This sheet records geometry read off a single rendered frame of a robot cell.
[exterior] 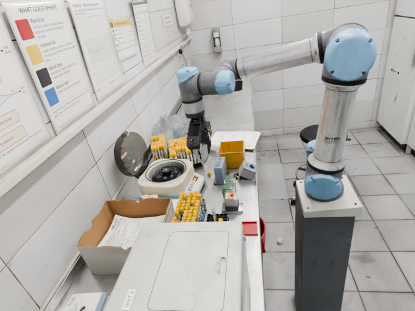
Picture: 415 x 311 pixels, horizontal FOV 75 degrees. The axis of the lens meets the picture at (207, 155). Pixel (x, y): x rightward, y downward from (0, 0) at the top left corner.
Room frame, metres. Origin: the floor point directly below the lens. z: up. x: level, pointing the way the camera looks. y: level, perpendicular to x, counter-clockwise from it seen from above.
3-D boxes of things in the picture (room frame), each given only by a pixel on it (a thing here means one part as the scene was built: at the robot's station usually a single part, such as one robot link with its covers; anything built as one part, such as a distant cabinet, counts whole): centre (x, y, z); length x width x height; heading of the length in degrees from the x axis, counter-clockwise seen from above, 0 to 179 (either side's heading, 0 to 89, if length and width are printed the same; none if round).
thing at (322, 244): (0.88, -0.45, 0.44); 0.20 x 0.20 x 0.87; 78
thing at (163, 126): (1.66, 0.26, 0.97); 0.26 x 0.17 x 0.19; 2
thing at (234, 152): (1.28, -0.14, 0.93); 0.13 x 0.13 x 0.10; 77
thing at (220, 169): (1.14, -0.05, 0.92); 0.10 x 0.07 x 0.10; 163
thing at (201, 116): (0.95, 0.01, 1.27); 0.09 x 0.08 x 0.12; 161
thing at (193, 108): (0.94, 0.02, 1.35); 0.08 x 0.08 x 0.05
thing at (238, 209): (0.90, -0.07, 0.89); 0.09 x 0.05 x 0.04; 76
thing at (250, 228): (0.77, -0.11, 0.88); 0.07 x 0.07 x 0.01; 78
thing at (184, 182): (1.12, 0.19, 0.94); 0.30 x 0.24 x 0.12; 69
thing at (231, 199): (0.90, -0.07, 0.92); 0.05 x 0.04 x 0.06; 76
